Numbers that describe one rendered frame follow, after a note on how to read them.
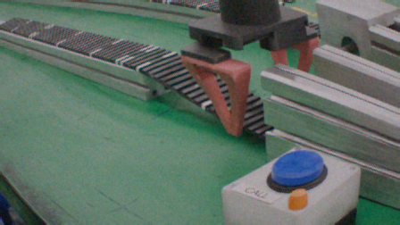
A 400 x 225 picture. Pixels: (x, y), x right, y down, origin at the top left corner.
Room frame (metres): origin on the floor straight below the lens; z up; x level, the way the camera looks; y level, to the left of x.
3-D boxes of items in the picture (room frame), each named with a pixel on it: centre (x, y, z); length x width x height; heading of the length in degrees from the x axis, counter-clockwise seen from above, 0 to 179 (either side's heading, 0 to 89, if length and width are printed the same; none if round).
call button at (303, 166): (0.52, -0.06, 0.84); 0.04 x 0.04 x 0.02
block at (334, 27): (0.84, -0.20, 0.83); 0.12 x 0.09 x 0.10; 129
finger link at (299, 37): (0.75, -0.08, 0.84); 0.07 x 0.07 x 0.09; 38
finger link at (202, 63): (0.72, -0.04, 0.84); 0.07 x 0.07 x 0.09; 38
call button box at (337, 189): (0.52, -0.07, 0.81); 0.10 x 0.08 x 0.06; 129
